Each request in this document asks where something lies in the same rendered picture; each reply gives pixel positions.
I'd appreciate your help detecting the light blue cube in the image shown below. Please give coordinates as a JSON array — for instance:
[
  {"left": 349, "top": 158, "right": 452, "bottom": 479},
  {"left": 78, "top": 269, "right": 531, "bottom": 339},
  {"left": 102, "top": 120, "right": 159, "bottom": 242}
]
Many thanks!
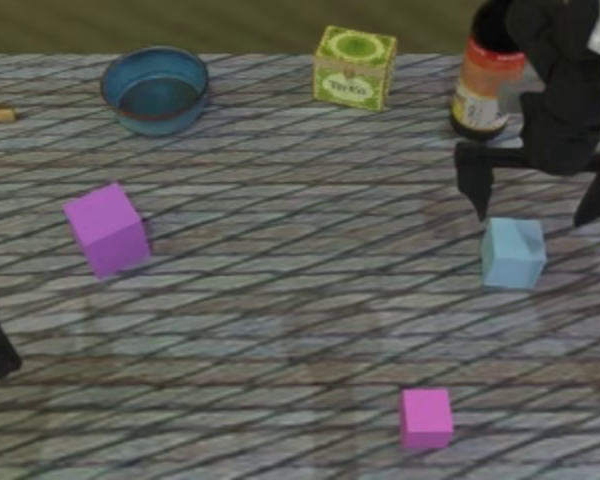
[{"left": 481, "top": 216, "right": 548, "bottom": 291}]

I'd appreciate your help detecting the large magenta cube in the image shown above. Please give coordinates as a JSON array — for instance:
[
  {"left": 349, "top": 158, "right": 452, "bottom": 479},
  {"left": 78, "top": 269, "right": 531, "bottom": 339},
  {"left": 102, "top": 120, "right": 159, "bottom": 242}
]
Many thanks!
[{"left": 62, "top": 181, "right": 152, "bottom": 280}]

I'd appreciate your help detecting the small magenta cube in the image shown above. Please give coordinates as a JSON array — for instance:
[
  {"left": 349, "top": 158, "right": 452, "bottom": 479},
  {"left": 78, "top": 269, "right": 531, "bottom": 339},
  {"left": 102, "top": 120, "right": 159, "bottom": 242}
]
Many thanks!
[{"left": 398, "top": 387, "right": 455, "bottom": 450}]

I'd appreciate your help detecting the dark sauce bottle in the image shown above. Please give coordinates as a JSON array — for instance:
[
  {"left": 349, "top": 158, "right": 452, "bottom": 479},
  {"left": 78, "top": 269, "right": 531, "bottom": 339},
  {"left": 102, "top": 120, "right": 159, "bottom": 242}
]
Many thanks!
[{"left": 448, "top": 0, "right": 527, "bottom": 143}]

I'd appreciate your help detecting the green tea box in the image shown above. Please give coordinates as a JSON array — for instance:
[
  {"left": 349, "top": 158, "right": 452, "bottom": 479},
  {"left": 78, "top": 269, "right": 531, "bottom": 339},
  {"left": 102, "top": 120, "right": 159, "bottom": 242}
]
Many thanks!
[{"left": 312, "top": 25, "right": 398, "bottom": 113}]

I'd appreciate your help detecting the blue bowl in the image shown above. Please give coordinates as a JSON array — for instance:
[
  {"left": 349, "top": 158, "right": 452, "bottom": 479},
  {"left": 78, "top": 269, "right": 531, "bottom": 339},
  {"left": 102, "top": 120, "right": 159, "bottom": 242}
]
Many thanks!
[{"left": 100, "top": 46, "right": 211, "bottom": 138}]

